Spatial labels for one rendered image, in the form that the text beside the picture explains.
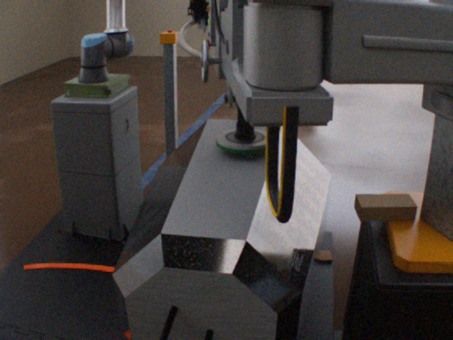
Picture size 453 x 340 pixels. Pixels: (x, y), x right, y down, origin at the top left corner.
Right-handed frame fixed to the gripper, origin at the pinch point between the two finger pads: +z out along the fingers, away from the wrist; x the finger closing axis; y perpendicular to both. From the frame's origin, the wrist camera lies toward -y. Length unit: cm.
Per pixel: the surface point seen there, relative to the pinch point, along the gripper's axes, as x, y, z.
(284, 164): 139, 70, -52
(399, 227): 155, 28, -15
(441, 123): 147, 12, -45
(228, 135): 81, 41, -3
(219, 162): 90, 52, -3
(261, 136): 88, 31, -4
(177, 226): 119, 87, -21
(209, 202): 113, 72, -15
